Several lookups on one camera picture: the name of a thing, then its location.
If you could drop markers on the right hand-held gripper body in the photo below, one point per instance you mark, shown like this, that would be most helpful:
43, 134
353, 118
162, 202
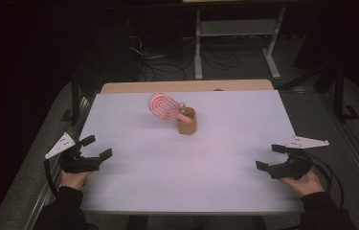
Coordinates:
290, 167

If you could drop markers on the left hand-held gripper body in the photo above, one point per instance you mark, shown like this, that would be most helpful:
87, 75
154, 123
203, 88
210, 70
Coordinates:
75, 163

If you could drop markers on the pink hairbrush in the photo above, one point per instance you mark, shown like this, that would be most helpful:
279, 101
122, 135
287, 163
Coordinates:
164, 107

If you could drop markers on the brown cup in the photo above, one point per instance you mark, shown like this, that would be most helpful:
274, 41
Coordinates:
186, 127

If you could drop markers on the person's left hand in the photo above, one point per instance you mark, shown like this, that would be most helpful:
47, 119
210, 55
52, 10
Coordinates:
73, 179

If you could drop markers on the person's right hand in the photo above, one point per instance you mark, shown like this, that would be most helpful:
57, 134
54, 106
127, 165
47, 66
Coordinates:
308, 185

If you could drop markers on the white table cover sheet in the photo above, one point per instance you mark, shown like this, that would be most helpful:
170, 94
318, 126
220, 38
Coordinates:
129, 134

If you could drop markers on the black metal stand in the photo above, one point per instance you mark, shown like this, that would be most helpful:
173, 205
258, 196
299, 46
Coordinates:
340, 96
75, 102

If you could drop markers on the wooden table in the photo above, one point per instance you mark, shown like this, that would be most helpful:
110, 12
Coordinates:
167, 86

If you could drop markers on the grey metal table frame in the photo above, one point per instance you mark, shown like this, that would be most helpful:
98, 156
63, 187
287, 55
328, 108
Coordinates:
237, 28

